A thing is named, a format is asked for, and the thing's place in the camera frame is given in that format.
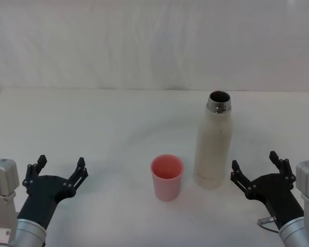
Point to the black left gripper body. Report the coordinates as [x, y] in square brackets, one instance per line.
[42, 195]

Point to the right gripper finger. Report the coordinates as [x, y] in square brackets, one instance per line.
[283, 167]
[240, 178]

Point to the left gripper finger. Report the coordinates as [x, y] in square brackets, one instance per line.
[78, 175]
[32, 171]

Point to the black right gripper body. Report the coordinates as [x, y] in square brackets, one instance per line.
[278, 195]

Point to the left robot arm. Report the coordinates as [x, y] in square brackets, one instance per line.
[2, 180]

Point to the cream vacuum bottle steel neck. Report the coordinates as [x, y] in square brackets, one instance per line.
[213, 149]

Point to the white tablecloth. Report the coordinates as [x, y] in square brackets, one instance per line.
[105, 123]

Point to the pink plastic cup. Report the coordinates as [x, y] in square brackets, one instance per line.
[167, 187]

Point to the white curtain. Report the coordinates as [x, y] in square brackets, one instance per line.
[118, 43]

